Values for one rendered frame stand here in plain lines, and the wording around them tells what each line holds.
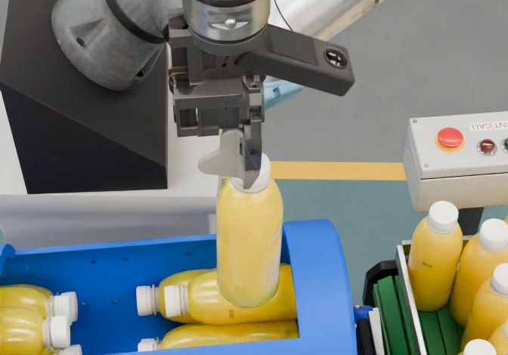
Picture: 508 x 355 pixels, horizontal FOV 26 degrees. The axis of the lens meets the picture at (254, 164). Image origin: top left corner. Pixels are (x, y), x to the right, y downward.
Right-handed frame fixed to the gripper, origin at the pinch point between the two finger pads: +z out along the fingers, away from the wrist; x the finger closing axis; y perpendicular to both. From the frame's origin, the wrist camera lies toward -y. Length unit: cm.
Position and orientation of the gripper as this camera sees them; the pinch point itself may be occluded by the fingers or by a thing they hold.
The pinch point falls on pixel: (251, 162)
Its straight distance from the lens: 110.1
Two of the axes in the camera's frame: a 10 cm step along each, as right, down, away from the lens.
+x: 1.0, 7.7, -6.3
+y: -10.0, 0.8, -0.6
